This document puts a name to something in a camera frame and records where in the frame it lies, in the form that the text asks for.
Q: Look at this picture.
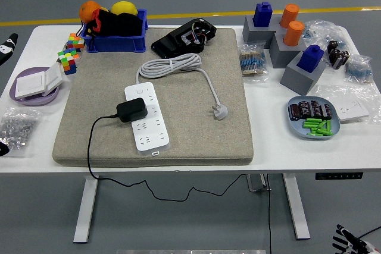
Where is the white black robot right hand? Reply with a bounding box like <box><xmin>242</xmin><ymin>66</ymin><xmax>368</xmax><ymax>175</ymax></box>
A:
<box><xmin>332</xmin><ymin>223</ymin><xmax>381</xmax><ymax>254</ymax></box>

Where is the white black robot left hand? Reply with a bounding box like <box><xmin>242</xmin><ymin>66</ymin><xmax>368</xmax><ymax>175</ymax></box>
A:
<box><xmin>0</xmin><ymin>33</ymin><xmax>19</xmax><ymax>67</ymax></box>

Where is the thin black adapter cord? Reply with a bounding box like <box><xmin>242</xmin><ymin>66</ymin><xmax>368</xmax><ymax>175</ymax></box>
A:
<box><xmin>87</xmin><ymin>114</ymin><xmax>246</xmax><ymax>203</ymax></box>

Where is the black power adapter plug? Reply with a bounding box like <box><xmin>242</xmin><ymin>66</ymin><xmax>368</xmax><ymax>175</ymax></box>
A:
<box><xmin>115</xmin><ymin>97</ymin><xmax>149</xmax><ymax>123</ymax></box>

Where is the white power strip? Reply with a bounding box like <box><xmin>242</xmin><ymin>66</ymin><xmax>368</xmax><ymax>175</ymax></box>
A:
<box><xmin>124</xmin><ymin>83</ymin><xmax>171</xmax><ymax>157</ymax></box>

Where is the purple plate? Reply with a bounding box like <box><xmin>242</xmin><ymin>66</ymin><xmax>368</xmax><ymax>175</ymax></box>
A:
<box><xmin>8</xmin><ymin>67</ymin><xmax>62</xmax><ymax>106</ymax></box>

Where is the large colourful puzzle cube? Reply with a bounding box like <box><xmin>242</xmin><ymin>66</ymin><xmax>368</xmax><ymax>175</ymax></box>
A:
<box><xmin>57</xmin><ymin>47</ymin><xmax>82</xmax><ymax>76</ymax></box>

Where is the small colourful puzzle cube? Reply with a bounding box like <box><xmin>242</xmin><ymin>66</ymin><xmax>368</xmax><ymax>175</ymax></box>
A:
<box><xmin>65</xmin><ymin>33</ymin><xmax>86</xmax><ymax>53</ymax></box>

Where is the white table leg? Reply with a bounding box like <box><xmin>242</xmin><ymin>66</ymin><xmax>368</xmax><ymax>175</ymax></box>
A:
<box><xmin>282</xmin><ymin>173</ymin><xmax>312</xmax><ymax>240</ymax></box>
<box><xmin>73</xmin><ymin>174</ymin><xmax>99</xmax><ymax>244</ymax></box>

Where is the black table control panel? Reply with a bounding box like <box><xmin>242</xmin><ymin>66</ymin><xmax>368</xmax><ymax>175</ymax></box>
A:
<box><xmin>314</xmin><ymin>171</ymin><xmax>364</xmax><ymax>181</ymax></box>

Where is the clear bag of metal nuts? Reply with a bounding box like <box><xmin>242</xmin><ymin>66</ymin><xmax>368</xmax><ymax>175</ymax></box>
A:
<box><xmin>0</xmin><ymin>107</ymin><xmax>42</xmax><ymax>158</ymax></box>

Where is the orange fruit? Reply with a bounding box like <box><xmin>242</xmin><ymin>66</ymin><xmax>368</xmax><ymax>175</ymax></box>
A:
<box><xmin>79</xmin><ymin>0</ymin><xmax>102</xmax><ymax>24</ymax></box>

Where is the blue plastic bin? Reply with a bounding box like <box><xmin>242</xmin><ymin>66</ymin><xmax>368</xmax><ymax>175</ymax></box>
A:
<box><xmin>79</xmin><ymin>8</ymin><xmax>149</xmax><ymax>54</ymax></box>

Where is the black pouch with red trim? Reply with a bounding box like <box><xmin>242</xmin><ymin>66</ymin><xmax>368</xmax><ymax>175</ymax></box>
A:
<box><xmin>76</xmin><ymin>8</ymin><xmax>143</xmax><ymax>38</ymax></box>

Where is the yellow citrus fruit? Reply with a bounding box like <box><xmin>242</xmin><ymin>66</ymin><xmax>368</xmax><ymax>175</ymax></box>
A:
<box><xmin>110</xmin><ymin>0</ymin><xmax>139</xmax><ymax>17</ymax></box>

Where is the light blue plate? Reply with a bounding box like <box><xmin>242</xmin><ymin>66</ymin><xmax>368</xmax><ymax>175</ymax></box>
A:
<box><xmin>286</xmin><ymin>95</ymin><xmax>341</xmax><ymax>141</ymax></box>

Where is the large clear plastic bag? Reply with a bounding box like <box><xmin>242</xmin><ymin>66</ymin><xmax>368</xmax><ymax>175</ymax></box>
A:
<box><xmin>315</xmin><ymin>83</ymin><xmax>381</xmax><ymax>126</ymax></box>

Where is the grey block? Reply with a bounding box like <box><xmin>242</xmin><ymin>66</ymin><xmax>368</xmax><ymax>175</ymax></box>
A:
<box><xmin>242</xmin><ymin>14</ymin><xmax>285</xmax><ymax>49</ymax></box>
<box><xmin>268</xmin><ymin>32</ymin><xmax>307</xmax><ymax>69</ymax></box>
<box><xmin>279</xmin><ymin>50</ymin><xmax>327</xmax><ymax>96</ymax></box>

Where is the clear bag of blue resistors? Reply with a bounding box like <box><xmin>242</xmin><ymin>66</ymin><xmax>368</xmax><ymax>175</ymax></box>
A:
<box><xmin>344</xmin><ymin>54</ymin><xmax>373</xmax><ymax>84</ymax></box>

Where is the bag of black capacitors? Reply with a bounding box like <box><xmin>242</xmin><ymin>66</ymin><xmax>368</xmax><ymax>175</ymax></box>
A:
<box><xmin>326</xmin><ymin>40</ymin><xmax>351</xmax><ymax>70</ymax></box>

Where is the blue peg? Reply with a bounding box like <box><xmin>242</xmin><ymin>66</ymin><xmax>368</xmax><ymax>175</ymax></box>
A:
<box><xmin>296</xmin><ymin>44</ymin><xmax>324</xmax><ymax>73</ymax></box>
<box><xmin>252</xmin><ymin>1</ymin><xmax>273</xmax><ymax>28</ymax></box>

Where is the grey-brown fabric mat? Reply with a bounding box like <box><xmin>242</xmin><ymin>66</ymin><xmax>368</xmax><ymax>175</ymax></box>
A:
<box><xmin>51</xmin><ymin>27</ymin><xmax>254</xmax><ymax>168</ymax></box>

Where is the clear bag of striped resistors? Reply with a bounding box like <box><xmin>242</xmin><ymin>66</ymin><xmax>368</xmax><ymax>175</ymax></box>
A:
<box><xmin>239</xmin><ymin>42</ymin><xmax>270</xmax><ymax>84</ymax></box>

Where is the crumpled clear plastic bag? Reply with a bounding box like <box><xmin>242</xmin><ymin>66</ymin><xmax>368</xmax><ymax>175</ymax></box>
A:
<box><xmin>302</xmin><ymin>19</ymin><xmax>349</xmax><ymax>51</ymax></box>

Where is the orange cylinder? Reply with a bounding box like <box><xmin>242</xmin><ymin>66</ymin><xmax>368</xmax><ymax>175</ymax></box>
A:
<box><xmin>282</xmin><ymin>20</ymin><xmax>305</xmax><ymax>47</ymax></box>
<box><xmin>279</xmin><ymin>3</ymin><xmax>300</xmax><ymax>29</ymax></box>

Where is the white wall switch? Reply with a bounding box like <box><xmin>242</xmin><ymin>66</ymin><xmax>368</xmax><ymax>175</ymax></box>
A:
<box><xmin>41</xmin><ymin>62</ymin><xmax>64</xmax><ymax>97</ymax></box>
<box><xmin>14</xmin><ymin>71</ymin><xmax>48</xmax><ymax>99</ymax></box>

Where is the black hanging cable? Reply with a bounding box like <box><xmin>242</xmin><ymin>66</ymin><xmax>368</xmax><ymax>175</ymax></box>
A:
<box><xmin>266</xmin><ymin>173</ymin><xmax>273</xmax><ymax>254</ymax></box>

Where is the metal bracket under table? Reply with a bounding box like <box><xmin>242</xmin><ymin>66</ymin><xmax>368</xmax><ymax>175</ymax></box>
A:
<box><xmin>246</xmin><ymin>173</ymin><xmax>272</xmax><ymax>192</ymax></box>

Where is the white wall socket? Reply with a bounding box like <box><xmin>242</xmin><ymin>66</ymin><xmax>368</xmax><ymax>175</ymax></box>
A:
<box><xmin>333</xmin><ymin>98</ymin><xmax>370</xmax><ymax>123</ymax></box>

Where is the black electronic device with wires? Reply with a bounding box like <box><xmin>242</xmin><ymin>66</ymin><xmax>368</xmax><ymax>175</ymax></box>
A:
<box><xmin>151</xmin><ymin>17</ymin><xmax>217</xmax><ymax>59</ymax></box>

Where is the grey power strip cable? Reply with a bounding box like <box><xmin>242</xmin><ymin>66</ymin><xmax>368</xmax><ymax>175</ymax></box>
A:
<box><xmin>136</xmin><ymin>53</ymin><xmax>229</xmax><ymax>121</ymax></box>

